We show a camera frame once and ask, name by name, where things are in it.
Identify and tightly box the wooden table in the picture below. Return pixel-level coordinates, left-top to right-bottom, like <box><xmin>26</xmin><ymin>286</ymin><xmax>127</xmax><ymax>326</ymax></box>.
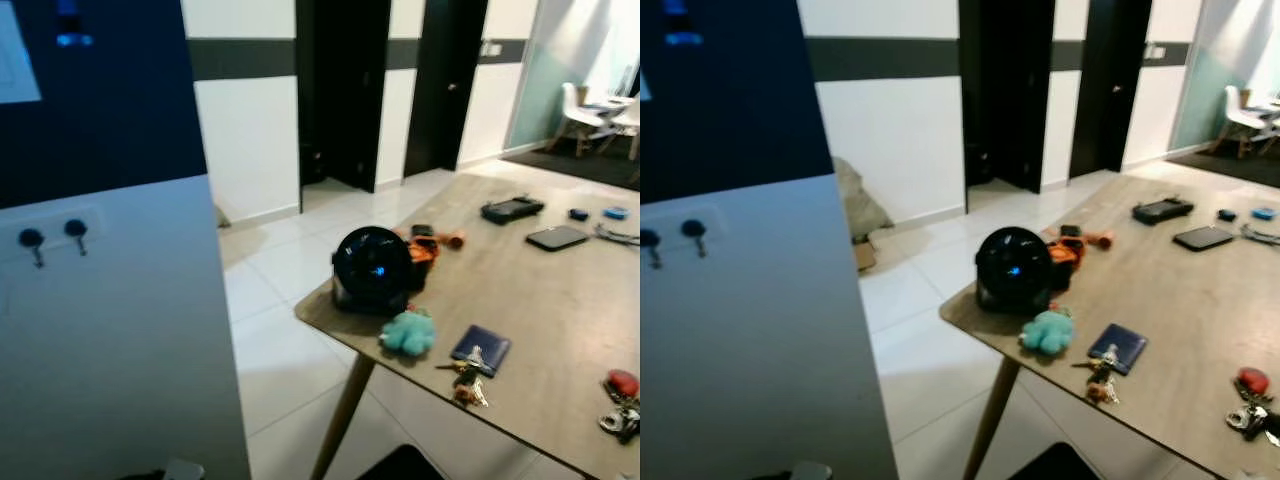
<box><xmin>939</xmin><ymin>171</ymin><xmax>1280</xmax><ymax>480</ymax></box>
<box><xmin>294</xmin><ymin>170</ymin><xmax>641</xmax><ymax>480</ymax></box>

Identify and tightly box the brass key bunch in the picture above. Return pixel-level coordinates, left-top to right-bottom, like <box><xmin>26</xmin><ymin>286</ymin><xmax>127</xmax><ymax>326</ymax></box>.
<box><xmin>436</xmin><ymin>345</ymin><xmax>492</xmax><ymax>408</ymax></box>
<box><xmin>1071</xmin><ymin>344</ymin><xmax>1122</xmax><ymax>407</ymax></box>

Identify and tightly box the white chair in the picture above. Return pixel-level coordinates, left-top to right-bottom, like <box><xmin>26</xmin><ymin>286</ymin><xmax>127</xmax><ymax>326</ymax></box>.
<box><xmin>547</xmin><ymin>81</ymin><xmax>614</xmax><ymax>158</ymax></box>
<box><xmin>1209</xmin><ymin>84</ymin><xmax>1280</xmax><ymax>160</ymax></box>
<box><xmin>609</xmin><ymin>94</ymin><xmax>641</xmax><ymax>162</ymax></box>

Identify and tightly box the dark wooden door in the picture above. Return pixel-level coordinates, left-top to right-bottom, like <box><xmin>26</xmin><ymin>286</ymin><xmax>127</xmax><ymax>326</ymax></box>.
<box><xmin>296</xmin><ymin>0</ymin><xmax>392</xmax><ymax>194</ymax></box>
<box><xmin>1067</xmin><ymin>0</ymin><xmax>1154</xmax><ymax>180</ymax></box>
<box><xmin>957</xmin><ymin>0</ymin><xmax>1057</xmax><ymax>195</ymax></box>
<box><xmin>404</xmin><ymin>0</ymin><xmax>490</xmax><ymax>178</ymax></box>

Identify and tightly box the black flat case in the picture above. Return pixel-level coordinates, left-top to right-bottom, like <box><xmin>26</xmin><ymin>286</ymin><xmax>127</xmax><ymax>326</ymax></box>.
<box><xmin>1171</xmin><ymin>225</ymin><xmax>1237</xmax><ymax>252</ymax></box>
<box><xmin>525</xmin><ymin>225</ymin><xmax>592</xmax><ymax>252</ymax></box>

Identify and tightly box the grey bag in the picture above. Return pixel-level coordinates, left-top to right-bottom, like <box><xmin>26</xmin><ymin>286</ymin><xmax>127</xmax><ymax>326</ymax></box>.
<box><xmin>834</xmin><ymin>157</ymin><xmax>895</xmax><ymax>243</ymax></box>

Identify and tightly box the red fob key bunch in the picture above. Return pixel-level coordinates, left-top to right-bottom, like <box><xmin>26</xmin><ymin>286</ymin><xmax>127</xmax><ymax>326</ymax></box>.
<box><xmin>599</xmin><ymin>369</ymin><xmax>641</xmax><ymax>443</ymax></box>
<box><xmin>1227</xmin><ymin>366</ymin><xmax>1280</xmax><ymax>448</ymax></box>

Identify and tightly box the black round desk fan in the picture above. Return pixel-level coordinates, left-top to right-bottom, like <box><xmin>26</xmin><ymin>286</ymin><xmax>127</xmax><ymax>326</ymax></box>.
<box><xmin>331</xmin><ymin>225</ymin><xmax>417</xmax><ymax>317</ymax></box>
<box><xmin>974</xmin><ymin>225</ymin><xmax>1057</xmax><ymax>315</ymax></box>

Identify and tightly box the white hook rail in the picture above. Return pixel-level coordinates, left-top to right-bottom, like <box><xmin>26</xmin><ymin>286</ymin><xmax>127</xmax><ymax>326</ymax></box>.
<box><xmin>640</xmin><ymin>204</ymin><xmax>724</xmax><ymax>257</ymax></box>
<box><xmin>0</xmin><ymin>204</ymin><xmax>107</xmax><ymax>264</ymax></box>

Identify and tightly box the teal plush toy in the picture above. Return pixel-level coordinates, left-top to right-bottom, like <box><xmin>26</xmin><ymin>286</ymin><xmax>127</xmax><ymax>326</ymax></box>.
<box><xmin>1019</xmin><ymin>307</ymin><xmax>1077</xmax><ymax>357</ymax></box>
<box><xmin>379</xmin><ymin>307</ymin><xmax>437</xmax><ymax>357</ymax></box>

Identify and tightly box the dark blue wallet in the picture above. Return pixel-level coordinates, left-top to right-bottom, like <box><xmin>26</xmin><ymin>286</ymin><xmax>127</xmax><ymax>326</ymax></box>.
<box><xmin>1087</xmin><ymin>321</ymin><xmax>1150</xmax><ymax>377</ymax></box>
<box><xmin>449</xmin><ymin>324</ymin><xmax>512</xmax><ymax>377</ymax></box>

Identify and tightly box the black floor mat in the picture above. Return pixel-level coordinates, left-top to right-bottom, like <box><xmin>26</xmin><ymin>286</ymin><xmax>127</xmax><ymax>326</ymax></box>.
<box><xmin>354</xmin><ymin>444</ymin><xmax>447</xmax><ymax>480</ymax></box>
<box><xmin>1004</xmin><ymin>441</ymin><xmax>1102</xmax><ymax>480</ymax></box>

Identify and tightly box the black rectangular box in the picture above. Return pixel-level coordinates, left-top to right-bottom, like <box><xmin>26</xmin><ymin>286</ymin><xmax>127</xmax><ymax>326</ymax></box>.
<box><xmin>1131</xmin><ymin>196</ymin><xmax>1197</xmax><ymax>226</ymax></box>
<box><xmin>480</xmin><ymin>196</ymin><xmax>547</xmax><ymax>226</ymax></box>

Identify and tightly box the orange and black tool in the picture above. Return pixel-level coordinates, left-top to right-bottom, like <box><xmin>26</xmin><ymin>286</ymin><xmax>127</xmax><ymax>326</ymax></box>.
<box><xmin>1044</xmin><ymin>224</ymin><xmax>1115</xmax><ymax>292</ymax></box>
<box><xmin>404</xmin><ymin>224</ymin><xmax>467</xmax><ymax>292</ymax></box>

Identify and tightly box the white light switch plate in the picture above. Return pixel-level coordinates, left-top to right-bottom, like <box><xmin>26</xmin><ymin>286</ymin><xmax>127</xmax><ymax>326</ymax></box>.
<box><xmin>0</xmin><ymin>0</ymin><xmax>44</xmax><ymax>104</ymax></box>

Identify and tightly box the dark floor rug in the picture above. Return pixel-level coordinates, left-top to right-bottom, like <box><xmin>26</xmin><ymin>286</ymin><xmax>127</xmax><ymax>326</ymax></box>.
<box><xmin>499</xmin><ymin>147</ymin><xmax>641</xmax><ymax>192</ymax></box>
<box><xmin>1164</xmin><ymin>147</ymin><xmax>1280</xmax><ymax>190</ymax></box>

